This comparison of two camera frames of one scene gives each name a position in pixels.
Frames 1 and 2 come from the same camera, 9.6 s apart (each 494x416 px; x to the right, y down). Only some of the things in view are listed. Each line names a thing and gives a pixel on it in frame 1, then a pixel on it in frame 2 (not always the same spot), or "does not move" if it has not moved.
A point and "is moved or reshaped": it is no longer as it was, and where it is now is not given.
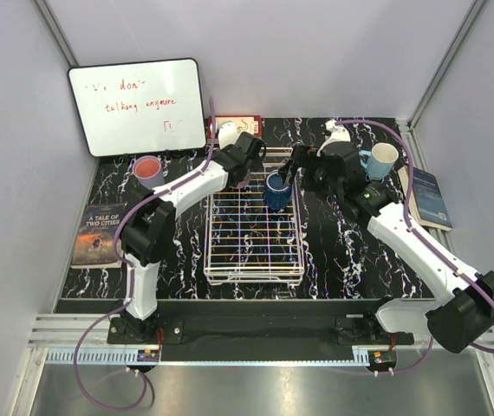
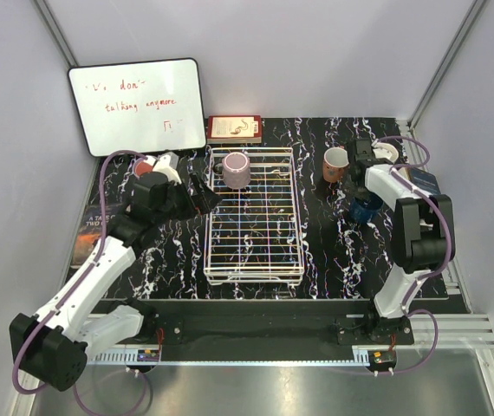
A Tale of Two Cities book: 94,244 does not move
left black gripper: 224,151 -> 203,202
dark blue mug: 277,194 is moved or reshaped
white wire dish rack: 249,243 does not move
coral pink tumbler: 147,168 does not move
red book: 242,123 does not move
